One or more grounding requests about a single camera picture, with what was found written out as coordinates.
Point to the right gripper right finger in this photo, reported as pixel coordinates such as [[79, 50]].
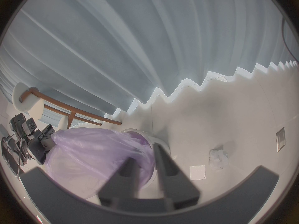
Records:
[[172, 183]]

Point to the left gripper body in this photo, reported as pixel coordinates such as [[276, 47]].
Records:
[[37, 148]]

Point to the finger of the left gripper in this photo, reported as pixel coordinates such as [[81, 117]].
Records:
[[48, 143]]

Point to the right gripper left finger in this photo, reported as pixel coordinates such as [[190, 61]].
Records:
[[121, 183]]

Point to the purple plastic bag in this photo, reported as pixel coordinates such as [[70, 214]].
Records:
[[93, 153]]

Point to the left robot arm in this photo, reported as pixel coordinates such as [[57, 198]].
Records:
[[16, 148]]

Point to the white trash bin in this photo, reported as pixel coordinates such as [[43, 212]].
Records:
[[161, 142]]

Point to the wooden chair with white cushions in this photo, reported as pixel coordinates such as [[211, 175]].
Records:
[[25, 101]]

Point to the crumpled white paper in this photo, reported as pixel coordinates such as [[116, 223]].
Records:
[[217, 159]]

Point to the white curtain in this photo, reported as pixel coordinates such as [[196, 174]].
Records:
[[116, 43]]

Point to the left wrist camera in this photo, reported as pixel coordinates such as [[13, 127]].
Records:
[[30, 126]]

